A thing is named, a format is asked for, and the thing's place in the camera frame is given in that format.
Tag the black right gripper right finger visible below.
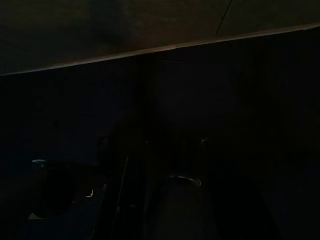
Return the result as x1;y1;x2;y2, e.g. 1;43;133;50
159;136;219;240

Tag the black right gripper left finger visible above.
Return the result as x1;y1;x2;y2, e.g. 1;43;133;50
82;136;129;240

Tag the beige kitchen base cabinet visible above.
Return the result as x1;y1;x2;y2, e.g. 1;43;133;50
0;0;320;77

